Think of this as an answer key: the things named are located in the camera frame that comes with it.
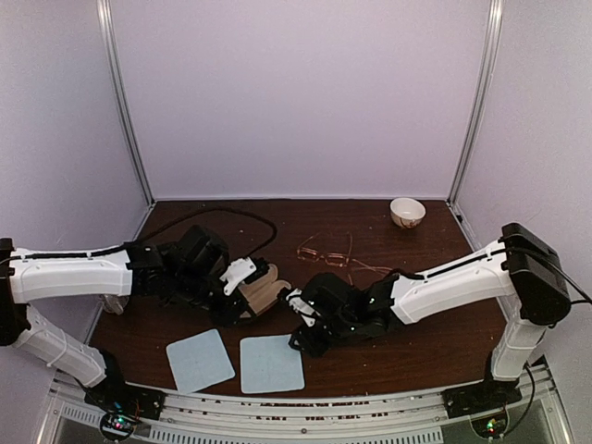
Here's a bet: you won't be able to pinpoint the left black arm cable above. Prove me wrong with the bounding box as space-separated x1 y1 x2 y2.
22 207 278 263

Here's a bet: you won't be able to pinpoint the blue cleaning cloth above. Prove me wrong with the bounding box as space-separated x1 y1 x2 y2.
240 335 305 395
166 328 236 395

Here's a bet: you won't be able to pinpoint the front aluminium rail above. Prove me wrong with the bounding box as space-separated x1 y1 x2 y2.
33 364 576 443

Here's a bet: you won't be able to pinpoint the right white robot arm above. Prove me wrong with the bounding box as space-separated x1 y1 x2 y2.
277 223 572 409

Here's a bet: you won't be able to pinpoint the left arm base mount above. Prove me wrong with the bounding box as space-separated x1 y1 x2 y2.
80 350 166 443

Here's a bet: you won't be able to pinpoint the white ceramic bowl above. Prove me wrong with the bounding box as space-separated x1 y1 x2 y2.
389 197 426 229

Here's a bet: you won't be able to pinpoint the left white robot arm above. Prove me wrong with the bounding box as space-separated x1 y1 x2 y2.
1 226 268 411

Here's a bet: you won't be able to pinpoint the aluminium corner post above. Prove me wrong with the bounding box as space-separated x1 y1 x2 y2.
96 0 155 206
447 0 505 207

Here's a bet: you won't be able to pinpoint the pink thin frame glasses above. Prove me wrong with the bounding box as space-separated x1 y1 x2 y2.
346 258 390 285

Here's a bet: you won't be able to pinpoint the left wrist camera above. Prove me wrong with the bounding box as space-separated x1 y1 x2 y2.
219 257 269 296

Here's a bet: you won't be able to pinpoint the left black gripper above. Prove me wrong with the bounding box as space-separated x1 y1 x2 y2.
173 267 257 328

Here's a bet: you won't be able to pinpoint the left aluminium corner post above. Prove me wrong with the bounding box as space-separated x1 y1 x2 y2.
96 0 155 206

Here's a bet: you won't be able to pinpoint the patterned white mug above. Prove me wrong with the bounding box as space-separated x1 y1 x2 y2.
101 295 130 315

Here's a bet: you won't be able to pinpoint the tan glasses case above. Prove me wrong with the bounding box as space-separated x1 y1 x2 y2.
238 264 292 320

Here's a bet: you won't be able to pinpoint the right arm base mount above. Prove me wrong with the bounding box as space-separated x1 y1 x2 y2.
441 364 536 442

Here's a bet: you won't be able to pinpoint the right aluminium corner post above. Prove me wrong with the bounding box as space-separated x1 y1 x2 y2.
447 0 505 207

